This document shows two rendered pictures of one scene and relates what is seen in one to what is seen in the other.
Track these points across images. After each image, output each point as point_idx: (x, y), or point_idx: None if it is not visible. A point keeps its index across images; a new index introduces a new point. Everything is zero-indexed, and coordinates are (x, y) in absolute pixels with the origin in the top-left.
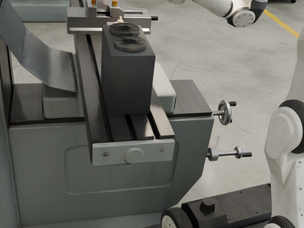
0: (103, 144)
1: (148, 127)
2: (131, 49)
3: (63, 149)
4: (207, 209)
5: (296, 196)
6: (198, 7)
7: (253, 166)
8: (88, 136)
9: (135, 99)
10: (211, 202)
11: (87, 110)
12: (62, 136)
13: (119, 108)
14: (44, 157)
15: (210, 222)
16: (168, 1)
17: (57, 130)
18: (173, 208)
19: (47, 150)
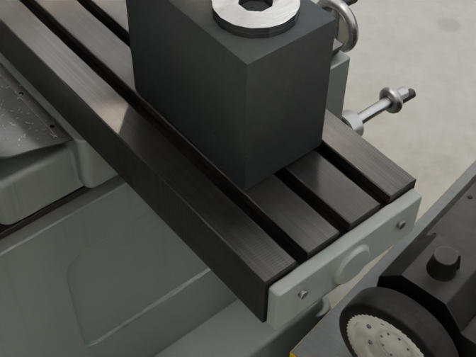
0: (293, 278)
1: (350, 186)
2: (280, 26)
3: (63, 270)
4: (450, 271)
5: None
6: None
7: (353, 87)
8: (221, 263)
9: (295, 132)
10: (453, 254)
11: (185, 200)
12: (54, 246)
13: (265, 166)
14: (24, 307)
15: (465, 294)
16: None
17: (42, 241)
18: (373, 294)
19: (28, 290)
